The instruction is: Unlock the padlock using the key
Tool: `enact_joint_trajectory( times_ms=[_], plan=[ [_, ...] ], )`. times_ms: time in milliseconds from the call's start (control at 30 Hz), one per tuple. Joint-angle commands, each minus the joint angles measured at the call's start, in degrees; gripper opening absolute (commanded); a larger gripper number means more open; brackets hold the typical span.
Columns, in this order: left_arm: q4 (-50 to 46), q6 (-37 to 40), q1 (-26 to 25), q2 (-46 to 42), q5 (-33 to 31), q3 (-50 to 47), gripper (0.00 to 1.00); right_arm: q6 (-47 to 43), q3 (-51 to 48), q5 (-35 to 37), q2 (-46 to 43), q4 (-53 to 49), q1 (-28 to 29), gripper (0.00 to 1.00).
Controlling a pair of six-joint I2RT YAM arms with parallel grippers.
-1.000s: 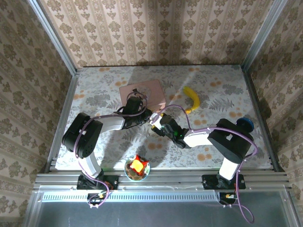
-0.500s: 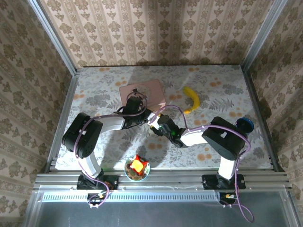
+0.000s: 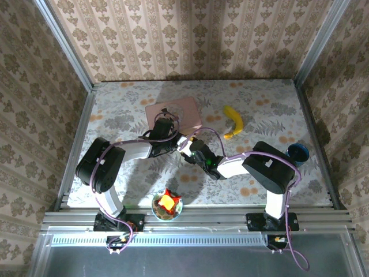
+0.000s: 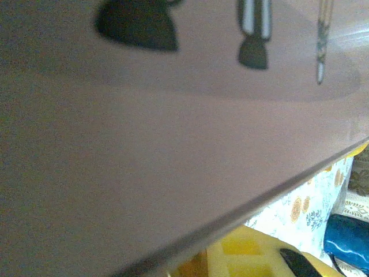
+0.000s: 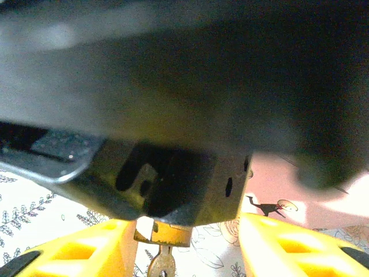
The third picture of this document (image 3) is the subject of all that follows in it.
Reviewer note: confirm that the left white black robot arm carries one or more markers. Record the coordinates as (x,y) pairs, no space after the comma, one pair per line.
(101,164)

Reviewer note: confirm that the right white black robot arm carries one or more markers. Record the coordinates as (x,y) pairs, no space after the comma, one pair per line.
(271,170)

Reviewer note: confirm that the pink box with cartoon print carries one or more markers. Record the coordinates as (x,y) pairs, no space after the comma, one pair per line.
(190,115)

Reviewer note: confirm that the yellow banana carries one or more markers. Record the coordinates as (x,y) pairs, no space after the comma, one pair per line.
(237,121)

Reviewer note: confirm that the red yellow toy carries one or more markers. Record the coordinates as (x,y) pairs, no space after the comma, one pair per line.
(167,202)

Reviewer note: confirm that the patterned bowl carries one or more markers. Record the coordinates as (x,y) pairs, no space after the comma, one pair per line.
(178,212)

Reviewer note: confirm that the blue cup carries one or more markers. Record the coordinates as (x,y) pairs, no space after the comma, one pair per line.
(298,151)

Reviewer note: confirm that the grey metal sheet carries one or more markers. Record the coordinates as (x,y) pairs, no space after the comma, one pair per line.
(184,261)

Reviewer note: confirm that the small black connector board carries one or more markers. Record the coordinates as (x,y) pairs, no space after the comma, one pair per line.
(116,242)
(276,241)

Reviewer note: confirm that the aluminium front rail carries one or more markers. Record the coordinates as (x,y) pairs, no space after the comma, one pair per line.
(201,223)

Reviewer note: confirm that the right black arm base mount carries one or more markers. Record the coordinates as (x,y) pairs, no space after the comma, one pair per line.
(256,222)

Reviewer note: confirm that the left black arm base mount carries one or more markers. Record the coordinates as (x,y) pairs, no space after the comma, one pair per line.
(135,222)

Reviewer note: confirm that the aluminium side rail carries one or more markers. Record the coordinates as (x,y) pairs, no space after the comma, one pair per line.
(317,138)
(78,138)

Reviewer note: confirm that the aluminium corner post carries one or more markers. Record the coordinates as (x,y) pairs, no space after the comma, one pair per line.
(66,46)
(320,43)

